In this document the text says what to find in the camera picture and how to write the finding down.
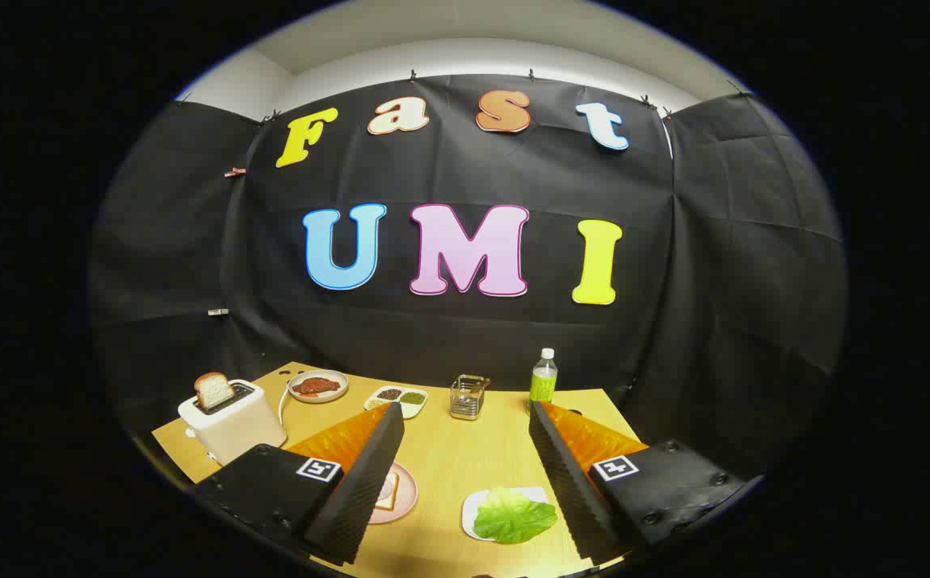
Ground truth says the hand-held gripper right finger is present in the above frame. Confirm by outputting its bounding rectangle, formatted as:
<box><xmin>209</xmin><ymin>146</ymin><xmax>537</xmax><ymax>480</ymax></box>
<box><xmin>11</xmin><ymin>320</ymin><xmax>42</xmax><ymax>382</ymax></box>
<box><xmin>528</xmin><ymin>400</ymin><xmax>755</xmax><ymax>564</ymax></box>

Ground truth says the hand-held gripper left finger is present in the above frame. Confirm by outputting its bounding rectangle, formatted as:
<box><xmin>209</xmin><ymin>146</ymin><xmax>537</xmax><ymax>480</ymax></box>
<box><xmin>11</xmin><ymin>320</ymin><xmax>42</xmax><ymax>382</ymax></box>
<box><xmin>194</xmin><ymin>401</ymin><xmax>406</xmax><ymax>567</ymax></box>

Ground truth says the green lettuce leaf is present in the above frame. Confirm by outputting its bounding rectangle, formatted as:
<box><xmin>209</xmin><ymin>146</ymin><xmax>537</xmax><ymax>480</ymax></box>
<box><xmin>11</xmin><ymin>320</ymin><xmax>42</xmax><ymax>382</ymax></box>
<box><xmin>473</xmin><ymin>486</ymin><xmax>559</xmax><ymax>545</ymax></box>

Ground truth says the white bread slice brown crust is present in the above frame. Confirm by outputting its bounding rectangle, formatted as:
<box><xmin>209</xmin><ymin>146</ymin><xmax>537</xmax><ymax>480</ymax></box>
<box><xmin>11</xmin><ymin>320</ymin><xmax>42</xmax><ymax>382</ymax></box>
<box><xmin>194</xmin><ymin>372</ymin><xmax>235</xmax><ymax>410</ymax></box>

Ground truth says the pink round plate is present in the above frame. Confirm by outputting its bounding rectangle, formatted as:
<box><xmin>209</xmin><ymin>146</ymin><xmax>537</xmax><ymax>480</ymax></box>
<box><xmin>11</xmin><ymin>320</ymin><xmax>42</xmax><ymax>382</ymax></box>
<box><xmin>367</xmin><ymin>461</ymin><xmax>419</xmax><ymax>526</ymax></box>

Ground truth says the white divided dish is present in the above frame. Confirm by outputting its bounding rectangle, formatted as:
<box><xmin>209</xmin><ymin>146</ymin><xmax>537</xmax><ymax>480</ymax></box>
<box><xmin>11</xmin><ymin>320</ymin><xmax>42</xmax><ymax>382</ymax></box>
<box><xmin>364</xmin><ymin>385</ymin><xmax>429</xmax><ymax>420</ymax></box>

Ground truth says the beige round plate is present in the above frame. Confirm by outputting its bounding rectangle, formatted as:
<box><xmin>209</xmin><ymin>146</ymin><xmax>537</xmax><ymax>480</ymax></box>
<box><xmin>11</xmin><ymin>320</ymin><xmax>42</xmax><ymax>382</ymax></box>
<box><xmin>287</xmin><ymin>369</ymin><xmax>349</xmax><ymax>404</ymax></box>

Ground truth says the white square plate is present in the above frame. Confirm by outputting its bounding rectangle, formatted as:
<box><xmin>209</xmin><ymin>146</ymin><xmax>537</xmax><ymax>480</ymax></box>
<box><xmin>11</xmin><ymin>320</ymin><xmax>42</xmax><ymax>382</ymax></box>
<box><xmin>462</xmin><ymin>486</ymin><xmax>550</xmax><ymax>543</ymax></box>

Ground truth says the clear bottle green label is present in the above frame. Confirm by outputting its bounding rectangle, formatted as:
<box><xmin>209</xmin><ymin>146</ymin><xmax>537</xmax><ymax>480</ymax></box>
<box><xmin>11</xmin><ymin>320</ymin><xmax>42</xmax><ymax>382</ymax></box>
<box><xmin>528</xmin><ymin>348</ymin><xmax>559</xmax><ymax>414</ymax></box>

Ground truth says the cream white toaster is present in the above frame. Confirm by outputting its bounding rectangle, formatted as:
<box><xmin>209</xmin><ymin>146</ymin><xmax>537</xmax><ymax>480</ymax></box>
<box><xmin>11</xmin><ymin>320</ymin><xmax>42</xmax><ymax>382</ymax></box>
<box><xmin>177</xmin><ymin>379</ymin><xmax>288</xmax><ymax>466</ymax></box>

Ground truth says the black backdrop cloth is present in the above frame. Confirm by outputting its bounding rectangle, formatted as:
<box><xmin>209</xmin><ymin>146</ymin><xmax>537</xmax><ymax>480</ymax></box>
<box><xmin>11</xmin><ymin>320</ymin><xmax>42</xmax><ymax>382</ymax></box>
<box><xmin>89</xmin><ymin>74</ymin><xmax>847</xmax><ymax>482</ymax></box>

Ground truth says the metal wire basket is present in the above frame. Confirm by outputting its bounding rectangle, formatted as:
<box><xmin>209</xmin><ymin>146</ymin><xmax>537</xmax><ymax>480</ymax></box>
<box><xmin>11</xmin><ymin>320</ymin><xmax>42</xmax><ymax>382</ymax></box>
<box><xmin>450</xmin><ymin>374</ymin><xmax>491</xmax><ymax>421</ymax></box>

